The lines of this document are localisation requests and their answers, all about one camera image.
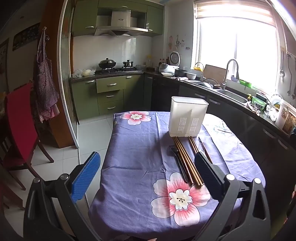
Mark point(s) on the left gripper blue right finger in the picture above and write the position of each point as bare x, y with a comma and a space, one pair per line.
211, 175

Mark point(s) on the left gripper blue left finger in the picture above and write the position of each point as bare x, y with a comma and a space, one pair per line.
84, 177

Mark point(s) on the dark brown chopstick red end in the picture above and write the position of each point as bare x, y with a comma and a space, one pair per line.
205, 151

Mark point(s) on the black plastic fork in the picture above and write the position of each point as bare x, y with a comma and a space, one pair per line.
181, 167

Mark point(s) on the steel kitchen sink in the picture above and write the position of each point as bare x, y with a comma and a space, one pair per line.
233, 96

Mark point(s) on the purple floral tablecloth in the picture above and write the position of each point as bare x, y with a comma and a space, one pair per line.
142, 193

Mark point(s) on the white plastic utensil holder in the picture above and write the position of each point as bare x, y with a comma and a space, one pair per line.
186, 116

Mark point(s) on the red wooden chair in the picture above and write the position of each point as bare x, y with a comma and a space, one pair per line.
22, 133

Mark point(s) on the green drawer cabinet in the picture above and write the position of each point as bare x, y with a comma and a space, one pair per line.
108, 95

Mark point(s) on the checkered purple apron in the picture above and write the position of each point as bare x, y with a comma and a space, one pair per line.
44, 86

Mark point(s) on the sliding glass door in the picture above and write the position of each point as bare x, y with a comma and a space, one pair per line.
64, 68

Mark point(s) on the white bowl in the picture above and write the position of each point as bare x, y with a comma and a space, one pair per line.
191, 76

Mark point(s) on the wooden cutting board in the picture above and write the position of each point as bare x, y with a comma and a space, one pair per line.
214, 72

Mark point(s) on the black rice cooker pot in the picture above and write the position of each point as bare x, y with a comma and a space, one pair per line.
180, 73

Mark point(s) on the white plate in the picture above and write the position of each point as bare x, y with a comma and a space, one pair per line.
167, 74

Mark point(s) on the white rice cooker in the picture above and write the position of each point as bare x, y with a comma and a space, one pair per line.
174, 64

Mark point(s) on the gas stove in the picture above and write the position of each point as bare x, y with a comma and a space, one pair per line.
117, 70

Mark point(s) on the black wok with lid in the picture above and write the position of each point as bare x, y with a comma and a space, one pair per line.
107, 64

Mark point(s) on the small steel pot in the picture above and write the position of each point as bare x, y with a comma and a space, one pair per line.
127, 64

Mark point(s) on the steel range hood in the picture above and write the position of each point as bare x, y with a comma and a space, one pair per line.
120, 22

